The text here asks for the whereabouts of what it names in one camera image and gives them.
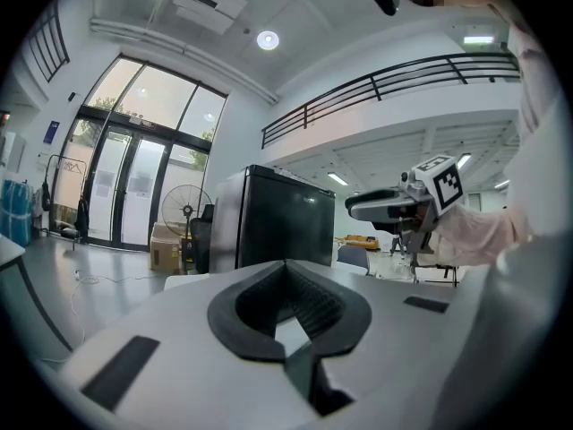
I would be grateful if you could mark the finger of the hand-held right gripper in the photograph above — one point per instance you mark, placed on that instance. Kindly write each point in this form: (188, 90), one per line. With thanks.
(376, 197)
(380, 217)

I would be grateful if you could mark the short black railing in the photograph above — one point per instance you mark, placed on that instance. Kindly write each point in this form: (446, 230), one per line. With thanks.
(47, 45)

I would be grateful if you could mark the stack of blue water bottles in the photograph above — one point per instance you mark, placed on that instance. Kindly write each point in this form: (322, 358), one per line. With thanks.
(17, 213)

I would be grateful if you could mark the yellow equipment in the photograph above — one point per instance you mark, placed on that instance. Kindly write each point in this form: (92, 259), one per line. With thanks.
(360, 241)

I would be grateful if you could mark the black clothes rack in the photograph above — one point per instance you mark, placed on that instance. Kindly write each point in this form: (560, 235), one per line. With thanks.
(80, 208)

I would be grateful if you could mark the person's light shirt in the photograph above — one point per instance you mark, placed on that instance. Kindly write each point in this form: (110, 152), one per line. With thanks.
(546, 173)

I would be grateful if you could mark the person's right forearm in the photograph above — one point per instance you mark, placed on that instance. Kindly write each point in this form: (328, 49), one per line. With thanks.
(479, 235)

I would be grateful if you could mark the white ceiling air conditioner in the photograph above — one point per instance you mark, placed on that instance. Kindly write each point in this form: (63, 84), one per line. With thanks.
(210, 2)

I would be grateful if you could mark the black standing fan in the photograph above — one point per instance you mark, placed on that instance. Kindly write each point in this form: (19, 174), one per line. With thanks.
(185, 208)

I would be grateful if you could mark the grey chair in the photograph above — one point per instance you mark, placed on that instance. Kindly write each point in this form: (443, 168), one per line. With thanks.
(353, 258)

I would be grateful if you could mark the black fridge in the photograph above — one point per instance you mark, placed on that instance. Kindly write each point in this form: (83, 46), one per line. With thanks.
(286, 222)

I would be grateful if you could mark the black office chair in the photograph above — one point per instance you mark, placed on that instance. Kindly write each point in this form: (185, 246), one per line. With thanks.
(201, 240)

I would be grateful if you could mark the blue wall sign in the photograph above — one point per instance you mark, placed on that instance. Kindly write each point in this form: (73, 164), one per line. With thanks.
(52, 132)

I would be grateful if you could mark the cardboard box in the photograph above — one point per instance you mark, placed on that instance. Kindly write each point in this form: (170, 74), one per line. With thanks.
(165, 249)

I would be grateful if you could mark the round ceiling light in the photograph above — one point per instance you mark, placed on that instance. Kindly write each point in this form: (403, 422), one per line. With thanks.
(267, 40)

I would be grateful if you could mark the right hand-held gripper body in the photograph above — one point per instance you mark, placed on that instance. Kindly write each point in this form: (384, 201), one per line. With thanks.
(441, 182)

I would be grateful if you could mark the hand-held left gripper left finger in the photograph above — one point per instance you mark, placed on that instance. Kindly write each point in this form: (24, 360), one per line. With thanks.
(179, 388)

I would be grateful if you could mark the long black balcony railing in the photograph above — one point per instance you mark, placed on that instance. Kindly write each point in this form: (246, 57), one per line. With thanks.
(394, 83)

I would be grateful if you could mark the tube ceiling light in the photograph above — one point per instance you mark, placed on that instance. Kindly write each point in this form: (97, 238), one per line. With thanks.
(338, 178)
(502, 184)
(464, 161)

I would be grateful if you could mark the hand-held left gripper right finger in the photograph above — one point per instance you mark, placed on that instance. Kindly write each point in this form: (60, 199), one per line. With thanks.
(394, 343)

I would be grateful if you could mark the glass entrance doors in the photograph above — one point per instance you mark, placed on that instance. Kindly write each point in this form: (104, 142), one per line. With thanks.
(134, 168)

